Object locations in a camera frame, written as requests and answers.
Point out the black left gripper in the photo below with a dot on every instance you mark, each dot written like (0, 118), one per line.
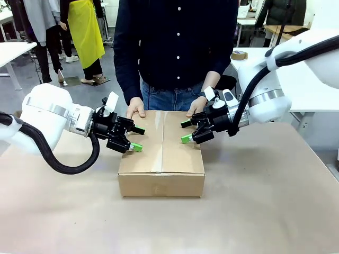
(104, 124)

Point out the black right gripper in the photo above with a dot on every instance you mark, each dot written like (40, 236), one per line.
(219, 119)

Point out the brown cardboard box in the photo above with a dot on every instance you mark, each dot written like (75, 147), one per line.
(161, 148)

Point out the person left forearm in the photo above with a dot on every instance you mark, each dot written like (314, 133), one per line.
(212, 79)

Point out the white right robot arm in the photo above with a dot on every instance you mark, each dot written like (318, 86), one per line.
(270, 111)

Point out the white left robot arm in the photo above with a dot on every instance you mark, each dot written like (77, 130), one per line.
(47, 98)

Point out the person right forearm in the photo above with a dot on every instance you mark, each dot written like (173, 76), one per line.
(127, 79)

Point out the person left hand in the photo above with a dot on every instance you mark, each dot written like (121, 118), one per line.
(198, 105)

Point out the person right hand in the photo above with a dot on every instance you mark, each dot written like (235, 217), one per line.
(136, 105)

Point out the green floor mat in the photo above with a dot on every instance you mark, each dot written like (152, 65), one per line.
(71, 80)

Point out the brown packing tape roll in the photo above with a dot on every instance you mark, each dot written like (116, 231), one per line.
(234, 56)

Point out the person in dark shirt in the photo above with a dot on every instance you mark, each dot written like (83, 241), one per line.
(172, 39)

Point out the person in yellow apron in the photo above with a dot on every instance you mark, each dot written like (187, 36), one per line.
(84, 31)

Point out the white plastic basket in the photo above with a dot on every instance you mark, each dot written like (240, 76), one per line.
(243, 12)

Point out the wooden top table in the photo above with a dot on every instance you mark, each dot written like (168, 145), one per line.
(294, 30)

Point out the person in black jacket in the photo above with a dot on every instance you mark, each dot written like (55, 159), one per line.
(272, 10)

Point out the black stand pole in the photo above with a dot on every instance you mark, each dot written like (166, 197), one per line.
(284, 16)

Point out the person in grey hoodie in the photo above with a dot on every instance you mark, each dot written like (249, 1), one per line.
(39, 23)

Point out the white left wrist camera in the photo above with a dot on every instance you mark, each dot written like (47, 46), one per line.
(112, 100)

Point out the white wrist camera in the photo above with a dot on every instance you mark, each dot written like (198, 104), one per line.
(210, 92)
(112, 100)

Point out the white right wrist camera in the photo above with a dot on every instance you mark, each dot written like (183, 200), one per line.
(210, 92)

